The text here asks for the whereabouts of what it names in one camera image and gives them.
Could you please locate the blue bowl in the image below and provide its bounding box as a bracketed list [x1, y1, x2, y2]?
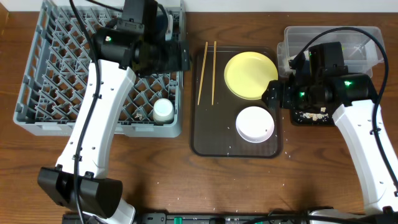
[155, 11, 173, 41]

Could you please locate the wooden chopstick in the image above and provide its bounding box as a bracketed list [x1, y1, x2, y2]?
[197, 41, 208, 106]
[211, 41, 217, 106]

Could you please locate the yellow round plate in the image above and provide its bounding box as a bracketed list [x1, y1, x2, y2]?
[224, 52, 278, 100]

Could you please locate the pink white bowl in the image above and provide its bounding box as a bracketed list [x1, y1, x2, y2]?
[236, 106, 275, 143]

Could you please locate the white cup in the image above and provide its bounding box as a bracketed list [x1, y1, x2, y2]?
[153, 98, 175, 125]

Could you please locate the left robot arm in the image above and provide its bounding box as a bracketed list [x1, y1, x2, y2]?
[37, 1, 190, 223]

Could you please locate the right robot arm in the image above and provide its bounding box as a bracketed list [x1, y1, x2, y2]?
[262, 42, 397, 223]

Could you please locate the rice food waste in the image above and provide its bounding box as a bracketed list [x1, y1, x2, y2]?
[297, 107, 329, 121]

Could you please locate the black waste tray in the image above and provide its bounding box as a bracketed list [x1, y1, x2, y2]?
[289, 72, 377, 127]

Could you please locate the clear plastic bin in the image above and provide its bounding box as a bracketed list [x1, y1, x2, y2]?
[277, 26, 384, 78]

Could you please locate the dark brown serving tray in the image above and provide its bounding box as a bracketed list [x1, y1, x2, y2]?
[190, 46, 283, 159]

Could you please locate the grey plastic dish rack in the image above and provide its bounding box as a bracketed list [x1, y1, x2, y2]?
[13, 1, 183, 138]

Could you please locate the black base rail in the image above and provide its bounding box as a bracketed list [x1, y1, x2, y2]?
[62, 205, 374, 224]

